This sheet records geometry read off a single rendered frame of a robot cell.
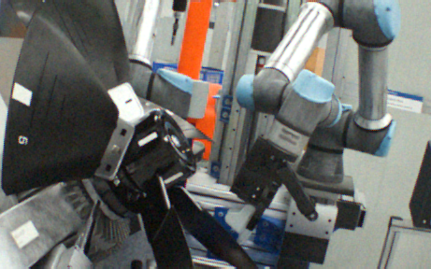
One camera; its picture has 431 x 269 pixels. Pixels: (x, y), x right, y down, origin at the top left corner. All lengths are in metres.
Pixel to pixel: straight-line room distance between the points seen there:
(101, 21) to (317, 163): 0.93
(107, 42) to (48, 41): 0.30
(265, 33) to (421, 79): 1.20
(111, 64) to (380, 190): 2.09
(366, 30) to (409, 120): 1.42
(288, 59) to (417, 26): 1.63
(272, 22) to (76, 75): 1.16
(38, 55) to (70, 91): 0.07
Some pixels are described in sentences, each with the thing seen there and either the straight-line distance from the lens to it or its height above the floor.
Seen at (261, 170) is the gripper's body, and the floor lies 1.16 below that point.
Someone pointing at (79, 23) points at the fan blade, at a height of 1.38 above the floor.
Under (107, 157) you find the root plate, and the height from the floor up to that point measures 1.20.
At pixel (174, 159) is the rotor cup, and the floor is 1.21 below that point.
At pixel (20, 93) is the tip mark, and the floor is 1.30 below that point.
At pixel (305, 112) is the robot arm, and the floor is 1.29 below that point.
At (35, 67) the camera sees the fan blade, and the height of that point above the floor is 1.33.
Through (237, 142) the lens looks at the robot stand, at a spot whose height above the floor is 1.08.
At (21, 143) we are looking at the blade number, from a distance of 0.66.
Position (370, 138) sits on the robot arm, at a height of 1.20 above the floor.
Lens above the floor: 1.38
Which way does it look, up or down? 9 degrees down
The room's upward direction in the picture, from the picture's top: 10 degrees clockwise
